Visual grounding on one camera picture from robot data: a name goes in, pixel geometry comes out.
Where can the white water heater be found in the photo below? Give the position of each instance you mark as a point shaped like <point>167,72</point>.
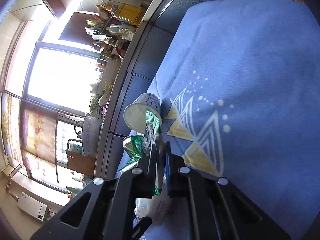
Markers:
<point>33,207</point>

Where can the white patterned basin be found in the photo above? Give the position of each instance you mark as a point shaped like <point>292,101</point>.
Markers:
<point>88,130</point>

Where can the green aluminium can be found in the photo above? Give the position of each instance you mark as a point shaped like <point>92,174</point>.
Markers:
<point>133,146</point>

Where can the white tissue pack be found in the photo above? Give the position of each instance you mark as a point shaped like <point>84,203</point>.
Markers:
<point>155,208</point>

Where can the white plastic jug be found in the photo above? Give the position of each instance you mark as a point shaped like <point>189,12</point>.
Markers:
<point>116,29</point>

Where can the green white snack wrapper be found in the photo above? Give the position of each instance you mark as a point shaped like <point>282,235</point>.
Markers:
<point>152,135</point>

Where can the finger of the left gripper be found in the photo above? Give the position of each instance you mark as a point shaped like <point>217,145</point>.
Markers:
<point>140,228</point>

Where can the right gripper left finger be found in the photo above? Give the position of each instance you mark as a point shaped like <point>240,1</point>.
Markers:
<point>105,208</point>

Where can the white paper cup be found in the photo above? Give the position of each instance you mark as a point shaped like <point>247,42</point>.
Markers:
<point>135,113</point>

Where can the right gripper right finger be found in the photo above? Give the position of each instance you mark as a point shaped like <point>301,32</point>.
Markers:
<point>217,209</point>

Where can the yellow cooking oil bottle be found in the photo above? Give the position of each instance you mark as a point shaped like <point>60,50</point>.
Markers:
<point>127,13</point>

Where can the wooden cutting board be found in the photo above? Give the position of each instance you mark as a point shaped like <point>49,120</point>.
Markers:
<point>81,164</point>

